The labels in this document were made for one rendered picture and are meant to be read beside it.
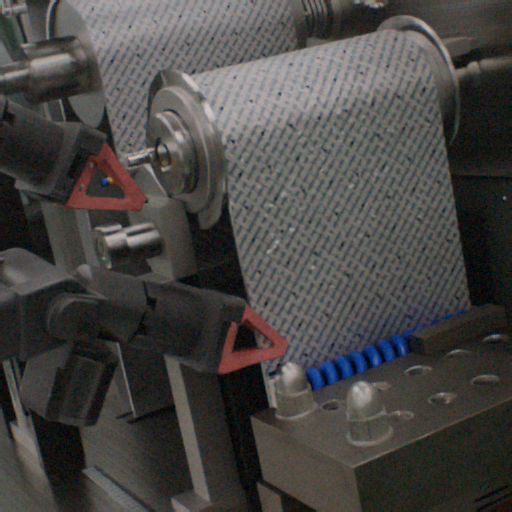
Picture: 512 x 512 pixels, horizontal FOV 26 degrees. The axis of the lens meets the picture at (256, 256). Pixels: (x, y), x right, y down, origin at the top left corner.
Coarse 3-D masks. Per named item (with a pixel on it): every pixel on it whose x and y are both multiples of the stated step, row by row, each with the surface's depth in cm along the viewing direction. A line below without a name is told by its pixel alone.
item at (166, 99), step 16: (432, 64) 107; (160, 96) 101; (176, 96) 98; (160, 112) 102; (192, 112) 96; (192, 128) 97; (208, 144) 96; (208, 160) 96; (208, 176) 97; (192, 192) 101; (208, 192) 98; (192, 208) 102
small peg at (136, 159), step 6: (144, 150) 101; (150, 150) 101; (126, 156) 100; (132, 156) 101; (138, 156) 101; (144, 156) 101; (150, 156) 101; (126, 162) 101; (132, 162) 100; (138, 162) 101; (144, 162) 101; (150, 162) 102; (132, 168) 101
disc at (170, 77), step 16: (160, 80) 101; (176, 80) 98; (192, 80) 96; (192, 96) 96; (208, 112) 95; (208, 128) 95; (224, 160) 95; (224, 176) 95; (224, 192) 96; (208, 208) 100; (224, 208) 98; (192, 224) 104; (208, 224) 101
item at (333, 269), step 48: (336, 192) 102; (384, 192) 104; (432, 192) 107; (240, 240) 98; (288, 240) 100; (336, 240) 103; (384, 240) 105; (432, 240) 108; (288, 288) 101; (336, 288) 103; (384, 288) 106; (432, 288) 108; (288, 336) 101; (336, 336) 104; (384, 336) 106
